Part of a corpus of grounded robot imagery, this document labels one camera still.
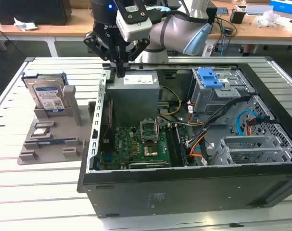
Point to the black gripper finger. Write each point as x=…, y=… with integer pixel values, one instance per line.
x=94, y=42
x=142, y=47

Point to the hard disk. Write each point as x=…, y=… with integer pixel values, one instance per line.
x=48, y=96

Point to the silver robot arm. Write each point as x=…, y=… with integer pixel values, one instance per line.
x=174, y=29

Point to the grey metal disk bay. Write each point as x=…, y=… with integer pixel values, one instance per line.
x=244, y=142

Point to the grey power supply unit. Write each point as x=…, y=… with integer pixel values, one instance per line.
x=133, y=101

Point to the large black box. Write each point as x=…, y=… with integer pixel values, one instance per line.
x=40, y=12

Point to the white power strip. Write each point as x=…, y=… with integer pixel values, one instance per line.
x=208, y=50

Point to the white crumpled paper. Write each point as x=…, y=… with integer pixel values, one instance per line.
x=24, y=24

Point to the blue plastic drive latch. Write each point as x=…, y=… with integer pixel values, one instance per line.
x=209, y=79

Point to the small black computer tower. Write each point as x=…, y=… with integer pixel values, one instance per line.
x=212, y=14

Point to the grey metal drive cage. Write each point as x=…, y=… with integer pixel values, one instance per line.
x=208, y=101

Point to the grey parts rack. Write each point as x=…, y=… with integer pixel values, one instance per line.
x=64, y=134

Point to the green motherboard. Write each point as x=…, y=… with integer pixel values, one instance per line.
x=126, y=144

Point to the black square holder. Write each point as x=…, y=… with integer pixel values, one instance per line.
x=237, y=17

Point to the CPU socket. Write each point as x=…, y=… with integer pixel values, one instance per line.
x=150, y=150

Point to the black RAM slot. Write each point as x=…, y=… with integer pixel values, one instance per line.
x=174, y=146
x=170, y=146
x=177, y=146

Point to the silver CPU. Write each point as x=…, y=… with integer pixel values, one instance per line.
x=40, y=132

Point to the RAM stick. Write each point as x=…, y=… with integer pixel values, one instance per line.
x=50, y=142

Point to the black graphics card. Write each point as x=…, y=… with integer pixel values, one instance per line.
x=148, y=164

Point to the grey flat tray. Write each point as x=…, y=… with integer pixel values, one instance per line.
x=258, y=10

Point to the clear plastic bags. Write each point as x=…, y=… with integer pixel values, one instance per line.
x=266, y=20

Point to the blue white cardboard box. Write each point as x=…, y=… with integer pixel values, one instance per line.
x=284, y=7

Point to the black open PC case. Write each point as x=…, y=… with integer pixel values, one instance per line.
x=184, y=192

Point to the wooden desk white frame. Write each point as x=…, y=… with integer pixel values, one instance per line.
x=256, y=33

